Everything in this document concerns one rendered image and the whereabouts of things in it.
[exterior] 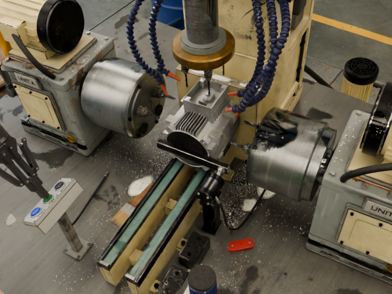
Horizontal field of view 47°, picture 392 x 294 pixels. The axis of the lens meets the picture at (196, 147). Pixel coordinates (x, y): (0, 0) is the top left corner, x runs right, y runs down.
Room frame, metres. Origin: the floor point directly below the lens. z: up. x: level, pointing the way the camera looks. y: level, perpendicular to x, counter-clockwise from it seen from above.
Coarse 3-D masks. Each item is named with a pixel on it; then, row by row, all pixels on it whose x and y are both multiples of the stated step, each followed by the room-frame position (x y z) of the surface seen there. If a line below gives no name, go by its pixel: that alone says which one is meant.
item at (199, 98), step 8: (200, 80) 1.12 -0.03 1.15; (192, 88) 1.09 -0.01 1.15; (200, 88) 1.12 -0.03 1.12; (216, 88) 1.10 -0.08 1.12; (224, 88) 1.07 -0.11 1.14; (192, 96) 1.08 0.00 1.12; (200, 96) 1.08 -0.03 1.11; (208, 96) 1.06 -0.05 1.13; (216, 96) 1.07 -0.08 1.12; (224, 96) 1.06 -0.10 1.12; (184, 104) 1.04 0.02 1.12; (192, 104) 1.02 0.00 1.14; (200, 104) 1.01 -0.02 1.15; (216, 104) 1.01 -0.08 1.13; (224, 104) 1.05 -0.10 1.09; (184, 112) 1.04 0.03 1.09; (200, 112) 1.01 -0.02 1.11; (208, 112) 0.99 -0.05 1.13; (216, 112) 1.01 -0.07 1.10; (208, 120) 0.99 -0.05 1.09
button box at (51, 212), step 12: (60, 180) 0.83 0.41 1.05; (72, 180) 0.81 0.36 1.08; (48, 192) 0.79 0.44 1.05; (60, 192) 0.77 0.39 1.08; (72, 192) 0.78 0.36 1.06; (48, 204) 0.73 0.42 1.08; (60, 204) 0.74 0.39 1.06; (36, 216) 0.70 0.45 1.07; (48, 216) 0.70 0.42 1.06; (60, 216) 0.71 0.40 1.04; (36, 228) 0.67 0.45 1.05; (48, 228) 0.68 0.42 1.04
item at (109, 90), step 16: (96, 64) 1.24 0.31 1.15; (112, 64) 1.22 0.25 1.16; (128, 64) 1.22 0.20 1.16; (96, 80) 1.16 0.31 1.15; (112, 80) 1.15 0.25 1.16; (128, 80) 1.13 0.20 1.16; (144, 80) 1.15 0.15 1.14; (96, 96) 1.12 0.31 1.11; (112, 96) 1.10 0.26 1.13; (128, 96) 1.08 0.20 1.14; (144, 96) 1.13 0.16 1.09; (160, 96) 1.16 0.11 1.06; (96, 112) 1.10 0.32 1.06; (112, 112) 1.07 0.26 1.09; (128, 112) 1.06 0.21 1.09; (144, 112) 1.08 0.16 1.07; (160, 112) 1.18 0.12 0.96; (112, 128) 1.08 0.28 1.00; (128, 128) 1.04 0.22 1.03; (144, 128) 1.09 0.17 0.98
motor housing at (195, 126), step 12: (180, 108) 1.08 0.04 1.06; (180, 120) 0.99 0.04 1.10; (192, 120) 0.98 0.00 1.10; (204, 120) 0.99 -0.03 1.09; (216, 120) 1.00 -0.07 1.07; (228, 120) 1.01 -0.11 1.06; (180, 132) 1.04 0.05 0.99; (192, 132) 0.94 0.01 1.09; (204, 132) 0.95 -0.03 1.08; (228, 132) 0.98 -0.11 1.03; (180, 144) 1.01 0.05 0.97; (192, 144) 1.03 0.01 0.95; (216, 156) 0.91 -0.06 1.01
